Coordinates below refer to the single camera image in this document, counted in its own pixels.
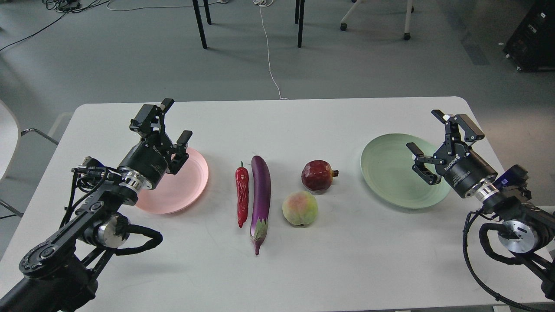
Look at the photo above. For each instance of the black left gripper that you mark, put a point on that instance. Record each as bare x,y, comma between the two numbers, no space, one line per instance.
155,155

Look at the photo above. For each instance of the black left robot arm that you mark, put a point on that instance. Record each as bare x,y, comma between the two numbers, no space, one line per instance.
61,273

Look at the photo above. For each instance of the red chili pepper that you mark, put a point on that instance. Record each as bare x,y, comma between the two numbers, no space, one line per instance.
242,189

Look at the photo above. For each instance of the red pomegranate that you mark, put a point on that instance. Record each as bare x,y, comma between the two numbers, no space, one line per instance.
318,175

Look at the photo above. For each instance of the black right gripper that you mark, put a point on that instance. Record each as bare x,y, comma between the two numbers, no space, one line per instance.
455,161

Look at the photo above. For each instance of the black equipment case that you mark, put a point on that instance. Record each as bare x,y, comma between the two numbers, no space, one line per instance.
531,47

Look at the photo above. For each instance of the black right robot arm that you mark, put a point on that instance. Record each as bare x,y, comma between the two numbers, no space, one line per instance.
516,229

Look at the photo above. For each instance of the pink plate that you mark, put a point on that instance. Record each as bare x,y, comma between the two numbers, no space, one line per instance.
177,192

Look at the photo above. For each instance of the yellow-pink peach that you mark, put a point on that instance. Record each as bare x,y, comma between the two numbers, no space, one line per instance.
300,208

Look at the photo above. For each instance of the purple eggplant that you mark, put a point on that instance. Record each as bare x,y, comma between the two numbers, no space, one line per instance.
262,202

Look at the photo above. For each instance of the white rolling chair base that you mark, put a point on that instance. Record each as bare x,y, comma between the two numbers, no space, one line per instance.
357,3

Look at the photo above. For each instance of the white chair left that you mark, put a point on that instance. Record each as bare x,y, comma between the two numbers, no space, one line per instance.
10,134

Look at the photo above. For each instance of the green plate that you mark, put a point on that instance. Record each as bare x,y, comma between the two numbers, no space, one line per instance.
386,165

